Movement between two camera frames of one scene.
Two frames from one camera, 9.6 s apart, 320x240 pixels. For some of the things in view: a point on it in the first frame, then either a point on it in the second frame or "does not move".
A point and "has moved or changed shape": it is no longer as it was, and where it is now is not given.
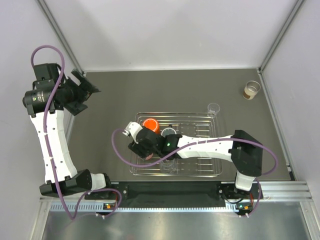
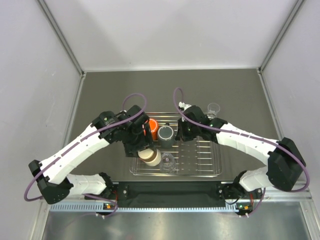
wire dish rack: (187, 124) does not move
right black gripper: (138, 148) → (181, 135)
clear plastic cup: (213, 108) does not move
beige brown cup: (251, 90) has moved or changed shape
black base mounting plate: (171, 193) does not move
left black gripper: (77, 106) → (145, 142)
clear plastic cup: (168, 166) does not move
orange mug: (152, 124) does not move
